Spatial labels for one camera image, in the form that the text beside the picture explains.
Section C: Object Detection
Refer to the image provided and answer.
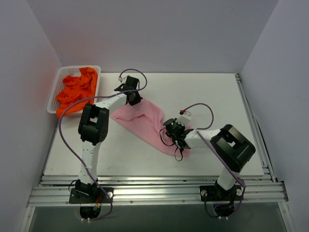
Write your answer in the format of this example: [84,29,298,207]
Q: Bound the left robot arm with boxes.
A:
[75,76,142,203]

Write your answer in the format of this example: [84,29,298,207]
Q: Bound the pink t-shirt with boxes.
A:
[111,99,190,158]

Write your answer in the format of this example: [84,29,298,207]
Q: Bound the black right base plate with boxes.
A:
[199,185,243,202]

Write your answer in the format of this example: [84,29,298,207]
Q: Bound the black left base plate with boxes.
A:
[69,187,114,204]

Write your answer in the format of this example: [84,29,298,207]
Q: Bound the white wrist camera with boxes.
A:
[177,110,192,127]
[118,76,128,84]

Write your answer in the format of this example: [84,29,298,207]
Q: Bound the orange t-shirt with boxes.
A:
[56,67,98,118]

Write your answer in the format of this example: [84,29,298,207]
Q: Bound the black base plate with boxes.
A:
[199,185,243,202]
[69,187,114,204]

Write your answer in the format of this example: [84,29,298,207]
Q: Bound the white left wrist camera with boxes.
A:
[118,76,128,84]

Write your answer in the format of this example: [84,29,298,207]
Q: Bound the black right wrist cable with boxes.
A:
[158,128,186,162]

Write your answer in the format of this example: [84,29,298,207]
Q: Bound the aluminium mounting rail frame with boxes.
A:
[28,73,288,207]

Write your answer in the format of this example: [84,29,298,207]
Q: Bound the white plastic basket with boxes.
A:
[47,65,101,117]

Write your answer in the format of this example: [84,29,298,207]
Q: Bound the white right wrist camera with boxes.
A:
[177,110,192,127]

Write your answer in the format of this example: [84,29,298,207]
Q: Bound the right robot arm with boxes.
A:
[163,118,256,200]

